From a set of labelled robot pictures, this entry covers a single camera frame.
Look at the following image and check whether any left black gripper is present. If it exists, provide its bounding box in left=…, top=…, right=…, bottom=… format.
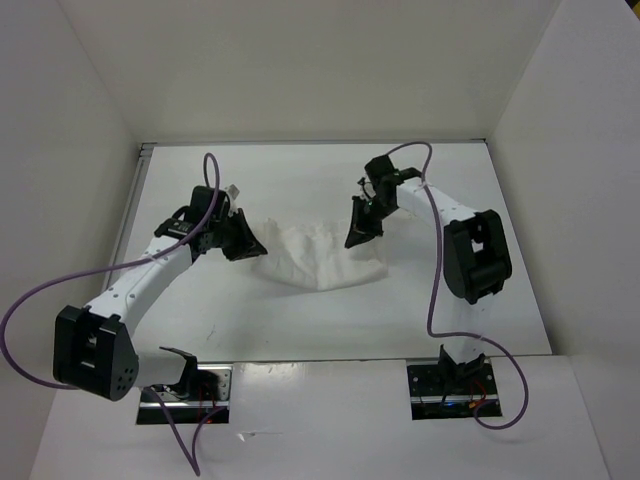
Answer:
left=209, top=208, right=267, bottom=261

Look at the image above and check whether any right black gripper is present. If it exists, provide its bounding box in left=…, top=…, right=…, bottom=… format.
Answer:
left=344, top=195, right=396, bottom=249

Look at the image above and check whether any white pleated skirt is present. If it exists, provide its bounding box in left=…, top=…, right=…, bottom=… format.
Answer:
left=252, top=218, right=388, bottom=292

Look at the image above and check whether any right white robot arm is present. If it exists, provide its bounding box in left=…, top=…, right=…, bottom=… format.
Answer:
left=345, top=155, right=512, bottom=395

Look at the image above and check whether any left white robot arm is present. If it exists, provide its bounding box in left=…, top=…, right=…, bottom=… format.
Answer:
left=53, top=185, right=267, bottom=401

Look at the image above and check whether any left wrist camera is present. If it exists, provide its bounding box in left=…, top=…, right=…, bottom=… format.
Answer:
left=225, top=184, right=240, bottom=202

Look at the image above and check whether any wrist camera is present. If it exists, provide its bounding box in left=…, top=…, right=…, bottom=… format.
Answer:
left=225, top=184, right=240, bottom=202
left=398, top=167, right=422, bottom=181

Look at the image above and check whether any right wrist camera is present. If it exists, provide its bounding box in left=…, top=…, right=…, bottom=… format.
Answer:
left=398, top=167, right=422, bottom=181

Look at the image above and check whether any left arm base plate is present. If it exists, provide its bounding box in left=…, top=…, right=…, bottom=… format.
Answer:
left=136, top=363, right=233, bottom=426

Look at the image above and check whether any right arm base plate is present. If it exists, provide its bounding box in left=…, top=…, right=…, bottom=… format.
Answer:
left=406, top=361, right=502, bottom=420

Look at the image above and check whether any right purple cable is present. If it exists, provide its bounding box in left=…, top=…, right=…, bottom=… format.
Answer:
left=387, top=141, right=530, bottom=431

